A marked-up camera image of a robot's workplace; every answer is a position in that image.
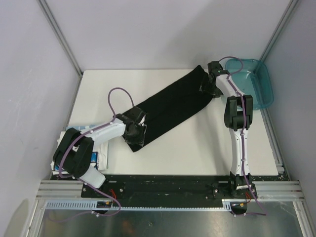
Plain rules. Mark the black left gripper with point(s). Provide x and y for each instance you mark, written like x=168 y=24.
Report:
x=139 y=139

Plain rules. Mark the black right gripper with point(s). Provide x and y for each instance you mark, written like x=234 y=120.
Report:
x=217 y=92

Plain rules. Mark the black t-shirt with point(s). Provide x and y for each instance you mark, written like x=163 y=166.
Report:
x=174 y=104

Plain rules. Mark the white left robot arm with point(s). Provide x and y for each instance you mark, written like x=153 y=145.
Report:
x=75 y=149

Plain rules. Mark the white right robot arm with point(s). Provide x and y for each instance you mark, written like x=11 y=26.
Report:
x=238 y=117

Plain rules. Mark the teal plastic bin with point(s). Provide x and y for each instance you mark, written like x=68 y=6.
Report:
x=252 y=77

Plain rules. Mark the white folded daisy t-shirt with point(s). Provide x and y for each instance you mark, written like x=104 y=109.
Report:
x=99 y=157

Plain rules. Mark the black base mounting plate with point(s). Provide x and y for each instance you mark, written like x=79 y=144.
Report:
x=170 y=191

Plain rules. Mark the right aluminium frame post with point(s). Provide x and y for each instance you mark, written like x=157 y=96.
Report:
x=283 y=22

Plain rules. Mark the aluminium frame post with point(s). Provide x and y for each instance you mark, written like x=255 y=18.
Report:
x=283 y=22
x=43 y=4

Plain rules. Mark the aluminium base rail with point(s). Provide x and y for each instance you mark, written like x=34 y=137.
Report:
x=276 y=190

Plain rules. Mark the left aluminium frame post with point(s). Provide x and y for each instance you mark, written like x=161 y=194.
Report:
x=43 y=4

